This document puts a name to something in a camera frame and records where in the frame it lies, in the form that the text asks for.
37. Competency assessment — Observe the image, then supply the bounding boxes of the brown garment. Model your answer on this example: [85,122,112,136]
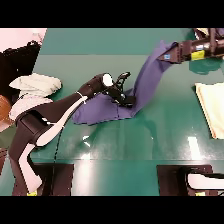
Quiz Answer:
[0,94,13,133]

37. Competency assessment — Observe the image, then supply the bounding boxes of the pale pink garment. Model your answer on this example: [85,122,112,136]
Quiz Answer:
[8,94,54,122]

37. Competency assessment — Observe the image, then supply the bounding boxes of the cream garment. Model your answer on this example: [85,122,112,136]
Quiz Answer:
[194,82,224,140]

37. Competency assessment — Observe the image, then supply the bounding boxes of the white garment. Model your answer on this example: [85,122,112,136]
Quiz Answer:
[8,73,63,98]

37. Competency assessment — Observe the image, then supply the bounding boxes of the purple shirt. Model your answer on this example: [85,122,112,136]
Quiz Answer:
[71,39,180,126]

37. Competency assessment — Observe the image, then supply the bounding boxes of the purple garment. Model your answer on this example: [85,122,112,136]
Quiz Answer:
[215,28,224,40]

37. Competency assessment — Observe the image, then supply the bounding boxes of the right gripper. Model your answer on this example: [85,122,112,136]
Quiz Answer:
[160,41,185,65]

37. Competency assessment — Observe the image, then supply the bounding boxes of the black cable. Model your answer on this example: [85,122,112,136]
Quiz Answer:
[51,126,65,165]

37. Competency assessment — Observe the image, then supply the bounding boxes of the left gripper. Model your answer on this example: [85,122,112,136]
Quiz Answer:
[106,84,137,108]

